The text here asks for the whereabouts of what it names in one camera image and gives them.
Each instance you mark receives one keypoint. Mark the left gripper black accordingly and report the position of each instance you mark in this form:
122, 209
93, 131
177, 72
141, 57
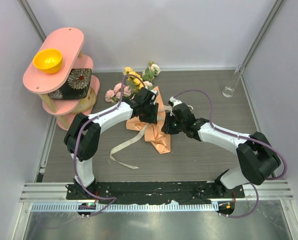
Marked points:
152, 119

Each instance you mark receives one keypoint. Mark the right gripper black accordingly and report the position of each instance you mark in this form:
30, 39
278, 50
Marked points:
167, 128

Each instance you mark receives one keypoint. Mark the cream printed ribbon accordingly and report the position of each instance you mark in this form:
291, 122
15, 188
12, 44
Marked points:
130, 142

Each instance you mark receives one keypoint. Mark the white flower stem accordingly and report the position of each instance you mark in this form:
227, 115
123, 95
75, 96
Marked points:
150, 73

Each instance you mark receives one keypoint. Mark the orange wrapping paper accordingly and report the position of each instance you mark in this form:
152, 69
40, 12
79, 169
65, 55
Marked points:
153, 132

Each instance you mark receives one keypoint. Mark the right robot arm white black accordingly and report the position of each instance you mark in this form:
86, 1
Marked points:
257, 159

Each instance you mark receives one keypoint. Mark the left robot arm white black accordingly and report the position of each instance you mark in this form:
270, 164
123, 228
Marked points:
82, 137

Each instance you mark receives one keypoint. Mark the clear glass vase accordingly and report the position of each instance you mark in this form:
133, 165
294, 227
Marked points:
229, 90

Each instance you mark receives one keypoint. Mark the yellow flower stem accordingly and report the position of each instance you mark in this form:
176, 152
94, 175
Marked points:
133, 79

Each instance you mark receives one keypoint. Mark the pink flower stem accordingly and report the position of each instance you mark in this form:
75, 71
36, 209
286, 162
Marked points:
113, 95

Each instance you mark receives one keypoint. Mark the round cream patterned plate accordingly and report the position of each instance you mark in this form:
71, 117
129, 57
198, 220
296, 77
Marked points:
87, 102

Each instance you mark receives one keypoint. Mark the black floral square plate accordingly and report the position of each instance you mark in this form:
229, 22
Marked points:
75, 87

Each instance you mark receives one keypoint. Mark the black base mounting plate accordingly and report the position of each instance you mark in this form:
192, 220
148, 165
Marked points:
162, 192

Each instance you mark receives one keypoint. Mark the pink wooden tiered shelf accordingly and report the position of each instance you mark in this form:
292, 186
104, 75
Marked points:
61, 75

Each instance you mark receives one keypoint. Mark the yellow plastic bowl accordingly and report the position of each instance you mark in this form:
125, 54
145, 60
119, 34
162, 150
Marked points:
48, 60

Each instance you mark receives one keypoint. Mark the white slotted cable duct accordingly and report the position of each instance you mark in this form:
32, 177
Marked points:
85, 207

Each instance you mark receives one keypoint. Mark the aluminium frame rail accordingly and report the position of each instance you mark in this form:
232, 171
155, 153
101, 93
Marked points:
56, 191

